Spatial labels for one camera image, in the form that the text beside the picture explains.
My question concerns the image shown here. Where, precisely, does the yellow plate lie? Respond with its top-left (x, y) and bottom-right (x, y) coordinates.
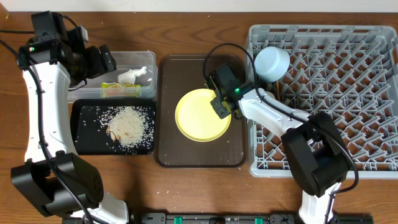
top-left (175, 88), bottom-right (232, 142)

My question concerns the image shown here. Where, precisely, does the pile of rice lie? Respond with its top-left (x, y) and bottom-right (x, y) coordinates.
top-left (99, 106), bottom-right (155, 154)

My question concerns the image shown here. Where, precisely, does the black tray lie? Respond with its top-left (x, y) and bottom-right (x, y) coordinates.
top-left (70, 98), bottom-right (156, 155)

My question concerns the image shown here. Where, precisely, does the yellow snack wrapper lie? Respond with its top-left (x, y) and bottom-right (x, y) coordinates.
top-left (100, 83), bottom-right (141, 98)

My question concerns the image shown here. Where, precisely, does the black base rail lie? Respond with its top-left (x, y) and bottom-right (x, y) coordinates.
top-left (62, 211), bottom-right (374, 224)

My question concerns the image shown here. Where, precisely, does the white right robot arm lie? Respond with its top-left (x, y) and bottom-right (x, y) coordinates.
top-left (209, 83), bottom-right (357, 223)

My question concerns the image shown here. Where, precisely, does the white napkin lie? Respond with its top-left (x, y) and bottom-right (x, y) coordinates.
top-left (118, 66), bottom-right (147, 85)

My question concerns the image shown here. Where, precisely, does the wooden chopstick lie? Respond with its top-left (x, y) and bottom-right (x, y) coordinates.
top-left (275, 81), bottom-right (280, 101)

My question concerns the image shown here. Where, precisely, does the light blue bowl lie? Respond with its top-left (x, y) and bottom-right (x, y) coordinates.
top-left (254, 47), bottom-right (290, 83)

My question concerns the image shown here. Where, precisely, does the clear plastic bin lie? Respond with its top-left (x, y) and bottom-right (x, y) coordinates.
top-left (68, 51), bottom-right (157, 102)

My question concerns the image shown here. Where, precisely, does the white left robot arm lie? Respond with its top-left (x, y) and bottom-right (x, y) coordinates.
top-left (11, 40), bottom-right (129, 223)

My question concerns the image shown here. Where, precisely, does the white paper cup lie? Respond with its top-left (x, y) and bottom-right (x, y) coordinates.
top-left (266, 91), bottom-right (276, 100)

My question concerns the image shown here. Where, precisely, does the grey dishwasher rack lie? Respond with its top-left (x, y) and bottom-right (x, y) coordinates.
top-left (245, 25), bottom-right (397, 179)

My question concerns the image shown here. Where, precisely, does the brown serving tray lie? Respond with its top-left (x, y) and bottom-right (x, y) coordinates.
top-left (154, 55), bottom-right (247, 168)

